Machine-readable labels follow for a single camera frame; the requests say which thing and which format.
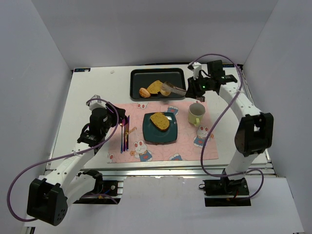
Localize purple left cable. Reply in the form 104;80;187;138
6;98;120;222

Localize teal square plate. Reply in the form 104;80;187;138
142;112;178;144

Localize small round bread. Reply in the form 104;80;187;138
160;87;171;97

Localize iridescent spoon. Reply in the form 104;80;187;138
120;123;124;154

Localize lower bread slice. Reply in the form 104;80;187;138
147;80;162;95

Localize purple cable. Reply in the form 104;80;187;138
6;98;120;222
200;54;265;202

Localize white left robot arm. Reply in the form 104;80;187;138
27;101;126;226

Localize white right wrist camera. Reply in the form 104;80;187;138
188;61;202;80

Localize pale green mug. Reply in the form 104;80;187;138
188;103;206;127

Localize metal tongs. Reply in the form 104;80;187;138
162;81;205;101

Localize black baking tray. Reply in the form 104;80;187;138
130;68;186;101

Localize heart bread slice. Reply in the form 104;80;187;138
150;112;170;131

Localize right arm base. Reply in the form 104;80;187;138
198;178;251;207

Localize iridescent knife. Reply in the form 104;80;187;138
125;116;130;151

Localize pink bunny placemat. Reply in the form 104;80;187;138
107;101;218;163

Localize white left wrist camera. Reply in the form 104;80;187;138
86;95;106;111

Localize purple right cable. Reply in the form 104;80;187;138
200;54;265;202

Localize sesame bun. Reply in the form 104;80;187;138
139;88;151;98

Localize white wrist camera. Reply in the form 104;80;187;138
86;95;106;111
188;61;202;80

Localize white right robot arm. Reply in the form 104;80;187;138
185;60;274;196

